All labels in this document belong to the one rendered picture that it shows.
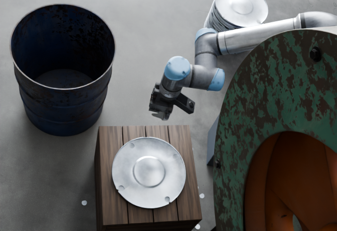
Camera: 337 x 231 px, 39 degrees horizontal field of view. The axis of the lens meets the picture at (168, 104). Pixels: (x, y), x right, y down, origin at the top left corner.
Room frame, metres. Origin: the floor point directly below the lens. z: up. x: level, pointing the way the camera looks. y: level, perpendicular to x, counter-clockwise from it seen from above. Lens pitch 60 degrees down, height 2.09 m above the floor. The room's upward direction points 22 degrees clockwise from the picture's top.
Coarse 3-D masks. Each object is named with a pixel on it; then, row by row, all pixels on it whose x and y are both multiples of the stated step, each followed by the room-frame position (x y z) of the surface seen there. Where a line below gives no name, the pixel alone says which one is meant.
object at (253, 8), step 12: (216, 0) 1.78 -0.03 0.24; (228, 0) 1.81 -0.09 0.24; (240, 0) 1.84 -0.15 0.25; (252, 0) 1.88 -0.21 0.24; (264, 0) 1.91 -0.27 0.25; (228, 12) 1.73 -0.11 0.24; (240, 12) 1.76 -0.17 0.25; (252, 12) 1.80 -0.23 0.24; (264, 12) 1.83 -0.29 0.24; (240, 24) 1.69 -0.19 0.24; (252, 24) 1.72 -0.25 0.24
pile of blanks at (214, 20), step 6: (210, 12) 1.77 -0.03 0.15; (216, 12) 1.72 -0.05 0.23; (210, 18) 1.75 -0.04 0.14; (216, 18) 1.71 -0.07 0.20; (222, 18) 1.70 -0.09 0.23; (204, 24) 1.80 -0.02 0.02; (210, 24) 1.73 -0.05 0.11; (216, 24) 1.70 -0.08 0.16; (222, 24) 1.69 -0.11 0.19; (228, 24) 1.67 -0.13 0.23; (216, 30) 1.69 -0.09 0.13; (222, 30) 1.67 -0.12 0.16; (228, 30) 1.67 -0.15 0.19
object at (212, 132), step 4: (216, 120) 1.15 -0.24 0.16; (216, 124) 1.13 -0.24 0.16; (212, 128) 1.14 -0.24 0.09; (216, 128) 1.11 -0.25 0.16; (208, 132) 1.16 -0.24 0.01; (212, 132) 1.12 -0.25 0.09; (208, 136) 1.13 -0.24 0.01; (212, 136) 1.10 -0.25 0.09; (208, 140) 1.11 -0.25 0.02; (212, 140) 1.07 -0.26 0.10; (208, 144) 1.09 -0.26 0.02; (212, 144) 1.05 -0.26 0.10; (208, 148) 1.06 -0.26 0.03; (212, 148) 1.03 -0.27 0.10; (208, 152) 1.04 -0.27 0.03; (212, 152) 1.01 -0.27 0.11; (208, 156) 1.02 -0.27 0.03; (212, 156) 0.99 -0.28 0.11; (208, 160) 1.00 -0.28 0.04; (212, 160) 0.99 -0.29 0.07; (208, 164) 0.99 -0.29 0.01; (212, 164) 0.99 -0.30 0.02
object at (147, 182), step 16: (128, 144) 0.78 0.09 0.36; (144, 144) 0.80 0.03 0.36; (160, 144) 0.83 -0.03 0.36; (128, 160) 0.71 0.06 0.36; (144, 160) 0.73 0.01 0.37; (160, 160) 0.76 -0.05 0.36; (176, 160) 0.79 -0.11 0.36; (112, 176) 0.62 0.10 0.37; (128, 176) 0.65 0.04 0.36; (144, 176) 0.67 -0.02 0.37; (160, 176) 0.70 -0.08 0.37; (176, 176) 0.72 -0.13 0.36; (128, 192) 0.59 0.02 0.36; (144, 192) 0.61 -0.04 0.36; (160, 192) 0.64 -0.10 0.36; (176, 192) 0.66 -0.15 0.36
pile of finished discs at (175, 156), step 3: (156, 138) 0.85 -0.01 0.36; (129, 141) 0.79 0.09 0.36; (132, 144) 0.79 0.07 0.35; (129, 147) 0.77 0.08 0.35; (132, 147) 0.77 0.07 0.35; (174, 156) 0.80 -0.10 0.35; (177, 156) 0.81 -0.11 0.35; (180, 156) 0.81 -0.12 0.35; (120, 186) 0.60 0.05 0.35; (123, 186) 0.61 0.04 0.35; (120, 189) 0.59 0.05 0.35; (123, 189) 0.60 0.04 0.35; (165, 198) 0.63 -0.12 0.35; (168, 198) 0.63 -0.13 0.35; (168, 201) 0.62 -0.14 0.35
